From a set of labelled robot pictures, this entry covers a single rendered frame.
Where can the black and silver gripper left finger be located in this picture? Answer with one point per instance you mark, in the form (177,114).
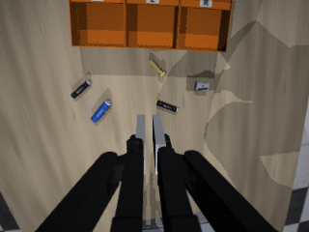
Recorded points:
(81,209)

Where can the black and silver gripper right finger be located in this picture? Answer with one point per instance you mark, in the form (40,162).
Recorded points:
(223,206)

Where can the silver pencil sharpener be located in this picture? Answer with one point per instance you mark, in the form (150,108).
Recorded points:
(201,86)

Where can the orange three-compartment bin rack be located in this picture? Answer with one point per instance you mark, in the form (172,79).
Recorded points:
(155,26)

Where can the blue battery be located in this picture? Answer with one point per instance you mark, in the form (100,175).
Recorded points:
(101,110)

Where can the black battery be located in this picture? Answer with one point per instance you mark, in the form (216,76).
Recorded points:
(81,88)
(167,106)

